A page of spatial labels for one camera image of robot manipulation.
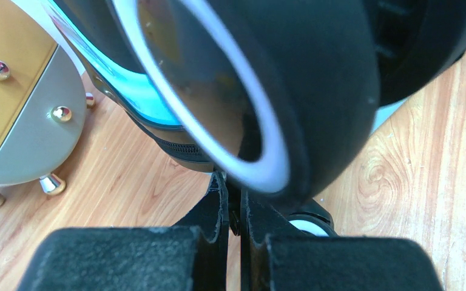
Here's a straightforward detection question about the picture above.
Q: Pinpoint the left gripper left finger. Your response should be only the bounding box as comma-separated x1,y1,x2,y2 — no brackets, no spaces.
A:
18,172,229,290

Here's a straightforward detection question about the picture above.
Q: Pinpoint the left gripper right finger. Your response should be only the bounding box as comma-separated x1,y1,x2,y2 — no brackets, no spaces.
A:
240,191,442,290

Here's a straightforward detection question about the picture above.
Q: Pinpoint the pink and teal kids suitcase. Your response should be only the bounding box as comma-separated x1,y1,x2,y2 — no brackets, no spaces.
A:
42,1,466,236

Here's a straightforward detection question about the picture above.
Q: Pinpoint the round pastel drawer cabinet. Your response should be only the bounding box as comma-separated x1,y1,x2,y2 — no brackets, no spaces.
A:
0,1,95,206

